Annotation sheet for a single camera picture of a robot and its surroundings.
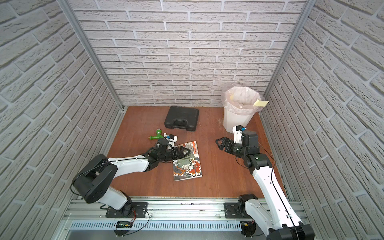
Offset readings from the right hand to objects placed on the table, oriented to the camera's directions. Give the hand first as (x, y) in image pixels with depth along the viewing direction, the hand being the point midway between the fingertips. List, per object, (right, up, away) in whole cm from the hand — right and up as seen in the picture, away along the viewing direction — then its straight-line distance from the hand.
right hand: (223, 142), depth 77 cm
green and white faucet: (-41, +1, +23) cm, 47 cm away
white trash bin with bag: (+12, +23, +17) cm, 31 cm away
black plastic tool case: (-26, +14, +30) cm, 42 cm away
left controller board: (-51, -40, -5) cm, 65 cm away
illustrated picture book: (-19, -16, +10) cm, 27 cm away
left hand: (-22, -5, +11) cm, 25 cm away
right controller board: (+10, -40, -7) cm, 42 cm away
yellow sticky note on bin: (+23, +22, +8) cm, 33 cm away
